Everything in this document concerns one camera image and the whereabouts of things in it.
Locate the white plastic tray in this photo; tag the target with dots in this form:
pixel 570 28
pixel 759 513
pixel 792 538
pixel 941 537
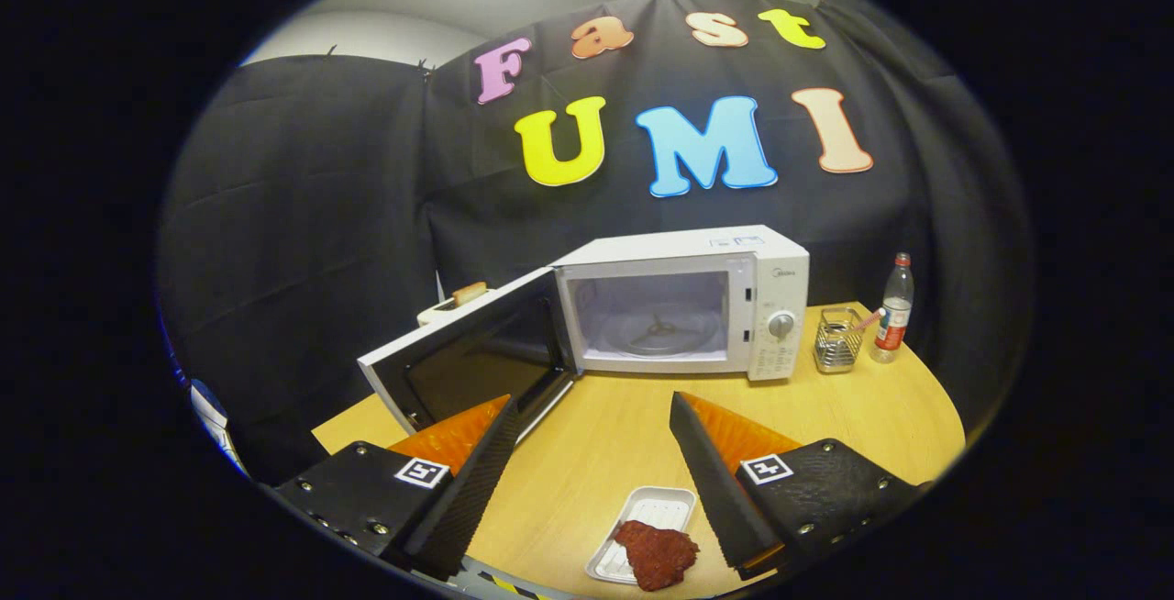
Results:
pixel 660 508

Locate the white toaster oven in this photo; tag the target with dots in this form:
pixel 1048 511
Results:
pixel 775 279

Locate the black backdrop cloth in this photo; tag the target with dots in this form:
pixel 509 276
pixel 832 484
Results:
pixel 303 215

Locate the white blue object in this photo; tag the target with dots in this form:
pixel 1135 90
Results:
pixel 209 412

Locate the red meat slice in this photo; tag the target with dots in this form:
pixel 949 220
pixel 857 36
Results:
pixel 656 554

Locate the cream toaster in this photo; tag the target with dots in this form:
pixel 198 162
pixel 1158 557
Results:
pixel 440 311

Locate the clear red label water bottle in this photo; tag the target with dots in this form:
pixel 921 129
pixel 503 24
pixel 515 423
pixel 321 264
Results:
pixel 894 316

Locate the glass turntable plate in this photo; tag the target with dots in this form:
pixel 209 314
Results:
pixel 660 338

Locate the toasted bread slice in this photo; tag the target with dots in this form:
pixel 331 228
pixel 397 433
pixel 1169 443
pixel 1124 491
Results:
pixel 469 293

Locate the yellow black striped tape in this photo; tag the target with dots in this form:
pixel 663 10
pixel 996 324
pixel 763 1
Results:
pixel 503 585

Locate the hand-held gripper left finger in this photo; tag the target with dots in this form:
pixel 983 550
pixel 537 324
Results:
pixel 477 490

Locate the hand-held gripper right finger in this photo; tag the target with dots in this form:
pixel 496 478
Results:
pixel 720 499

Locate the pink striped stick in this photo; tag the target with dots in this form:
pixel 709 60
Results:
pixel 867 320

